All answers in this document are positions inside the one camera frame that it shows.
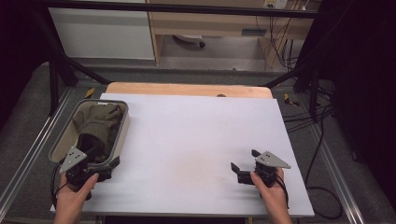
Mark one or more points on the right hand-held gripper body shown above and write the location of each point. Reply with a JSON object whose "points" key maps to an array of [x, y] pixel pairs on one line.
{"points": [[269, 160]]}

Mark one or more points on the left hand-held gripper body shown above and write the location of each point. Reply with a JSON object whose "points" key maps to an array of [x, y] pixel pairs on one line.
{"points": [[73, 158]]}

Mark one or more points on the beige storage bin grey rim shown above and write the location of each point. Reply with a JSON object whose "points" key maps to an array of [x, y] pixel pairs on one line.
{"points": [[63, 140]]}

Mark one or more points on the olive green garment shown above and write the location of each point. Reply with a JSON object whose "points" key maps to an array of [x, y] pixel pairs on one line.
{"points": [[101, 124]]}

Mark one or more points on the person's right hand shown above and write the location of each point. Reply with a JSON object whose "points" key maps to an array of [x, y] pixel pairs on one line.
{"points": [[272, 197]]}

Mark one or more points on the person's left hand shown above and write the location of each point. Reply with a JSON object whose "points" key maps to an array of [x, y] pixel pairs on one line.
{"points": [[73, 199]]}

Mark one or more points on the yellow black tape piece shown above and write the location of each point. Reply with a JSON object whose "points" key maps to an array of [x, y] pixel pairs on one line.
{"points": [[90, 92], [290, 101]]}

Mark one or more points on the black metal stand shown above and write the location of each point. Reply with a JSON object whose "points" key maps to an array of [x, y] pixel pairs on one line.
{"points": [[54, 84], [313, 90]]}

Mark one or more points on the wooden table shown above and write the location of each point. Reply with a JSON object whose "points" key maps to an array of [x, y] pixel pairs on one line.
{"points": [[174, 89]]}

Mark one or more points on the white cabinet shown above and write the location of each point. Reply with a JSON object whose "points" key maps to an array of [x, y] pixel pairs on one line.
{"points": [[102, 34]]}

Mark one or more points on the black curtain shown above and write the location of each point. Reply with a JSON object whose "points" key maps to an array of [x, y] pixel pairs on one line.
{"points": [[364, 77], [18, 46]]}

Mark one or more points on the office chair base with caster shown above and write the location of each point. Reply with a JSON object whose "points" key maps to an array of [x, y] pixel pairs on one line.
{"points": [[190, 39]]}

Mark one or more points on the light wooden desk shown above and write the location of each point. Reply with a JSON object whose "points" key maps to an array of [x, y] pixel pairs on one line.
{"points": [[214, 25]]}

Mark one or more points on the white power strip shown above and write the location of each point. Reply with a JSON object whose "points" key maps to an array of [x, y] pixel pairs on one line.
{"points": [[275, 3]]}

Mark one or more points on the aluminium floor rail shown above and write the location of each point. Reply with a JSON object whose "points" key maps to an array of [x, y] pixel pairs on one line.
{"points": [[31, 149], [337, 174]]}

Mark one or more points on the black metal frame crossbar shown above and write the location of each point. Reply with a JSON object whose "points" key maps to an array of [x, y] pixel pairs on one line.
{"points": [[174, 8]]}

